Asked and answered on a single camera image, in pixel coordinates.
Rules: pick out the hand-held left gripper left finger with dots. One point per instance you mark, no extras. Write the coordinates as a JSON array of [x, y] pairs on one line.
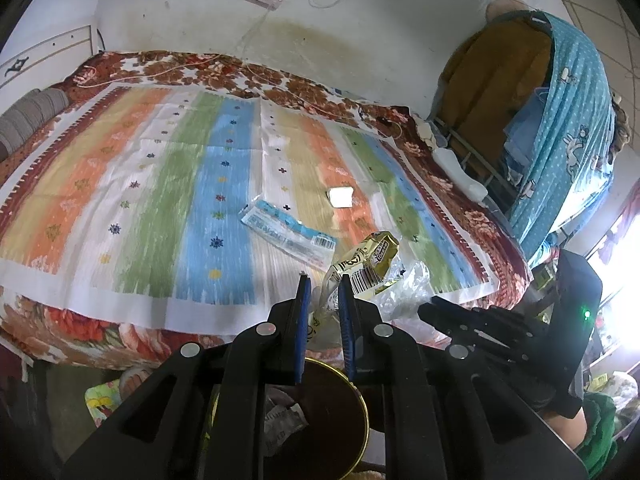
[[301, 330]]

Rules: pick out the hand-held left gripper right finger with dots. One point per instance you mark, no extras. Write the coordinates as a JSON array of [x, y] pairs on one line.
[[346, 330]]

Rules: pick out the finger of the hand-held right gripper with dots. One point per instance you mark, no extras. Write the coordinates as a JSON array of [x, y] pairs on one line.
[[470, 335], [480, 312]]

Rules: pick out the yellow snack wrapper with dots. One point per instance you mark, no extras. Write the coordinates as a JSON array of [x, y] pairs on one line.
[[372, 255]]

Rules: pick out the round brown tin can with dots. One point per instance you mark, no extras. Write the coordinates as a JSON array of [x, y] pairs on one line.
[[330, 420]]

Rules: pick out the person's right forearm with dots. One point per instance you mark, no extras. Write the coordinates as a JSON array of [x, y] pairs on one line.
[[565, 435]]

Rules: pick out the clear plastic bag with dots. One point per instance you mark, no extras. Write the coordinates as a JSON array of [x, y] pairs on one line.
[[407, 290]]

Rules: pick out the crumpled white paper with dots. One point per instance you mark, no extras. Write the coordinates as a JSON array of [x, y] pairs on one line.
[[282, 422]]

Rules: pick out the blue plastic wrapper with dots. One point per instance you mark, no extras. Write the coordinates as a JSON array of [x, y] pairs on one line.
[[285, 230]]

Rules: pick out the green cloth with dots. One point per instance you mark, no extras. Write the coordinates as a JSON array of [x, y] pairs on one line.
[[600, 425]]

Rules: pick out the small white box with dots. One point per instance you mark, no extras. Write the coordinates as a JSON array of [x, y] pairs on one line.
[[341, 196]]

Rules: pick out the white plastic object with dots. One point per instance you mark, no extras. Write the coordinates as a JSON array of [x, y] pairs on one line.
[[462, 172]]

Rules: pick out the metal rack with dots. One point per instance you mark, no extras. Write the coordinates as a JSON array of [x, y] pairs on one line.
[[470, 155]]

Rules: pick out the striped colourful bed sheet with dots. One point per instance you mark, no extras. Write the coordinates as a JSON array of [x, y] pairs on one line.
[[175, 200]]

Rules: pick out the blue dotted cloth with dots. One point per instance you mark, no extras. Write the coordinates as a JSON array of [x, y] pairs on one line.
[[570, 125]]

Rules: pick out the yellow cloth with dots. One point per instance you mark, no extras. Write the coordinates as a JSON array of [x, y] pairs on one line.
[[495, 75]]

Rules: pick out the floral brown blanket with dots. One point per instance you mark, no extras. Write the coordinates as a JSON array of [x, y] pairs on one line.
[[200, 67]]

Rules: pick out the grey pillow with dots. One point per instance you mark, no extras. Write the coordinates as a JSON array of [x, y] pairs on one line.
[[30, 117]]

